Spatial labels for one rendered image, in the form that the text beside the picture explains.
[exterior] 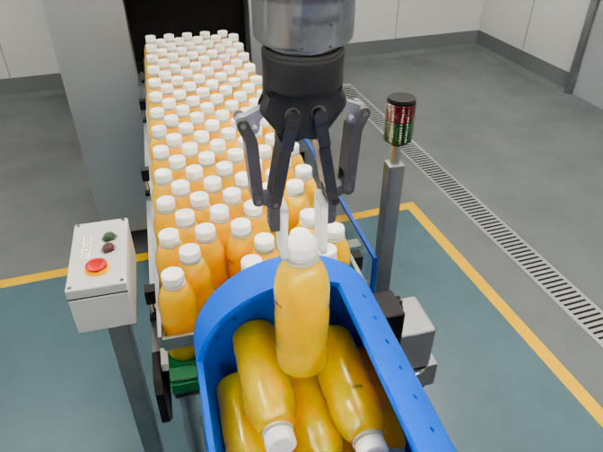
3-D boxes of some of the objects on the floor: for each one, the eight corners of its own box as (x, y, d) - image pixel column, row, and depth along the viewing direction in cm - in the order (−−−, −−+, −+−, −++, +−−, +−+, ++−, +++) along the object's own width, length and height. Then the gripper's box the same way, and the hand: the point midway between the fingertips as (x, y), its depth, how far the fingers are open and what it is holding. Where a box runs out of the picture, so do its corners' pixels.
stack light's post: (359, 445, 187) (389, 168, 123) (355, 435, 190) (383, 160, 126) (370, 442, 188) (406, 165, 124) (366, 432, 191) (399, 157, 127)
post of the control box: (172, 547, 160) (99, 300, 102) (171, 534, 163) (100, 287, 105) (186, 543, 160) (120, 297, 102) (185, 530, 164) (120, 283, 106)
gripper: (214, 63, 43) (234, 282, 57) (406, 47, 47) (380, 258, 61) (204, 35, 49) (224, 240, 63) (376, 23, 53) (359, 221, 66)
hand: (301, 225), depth 60 cm, fingers closed on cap, 4 cm apart
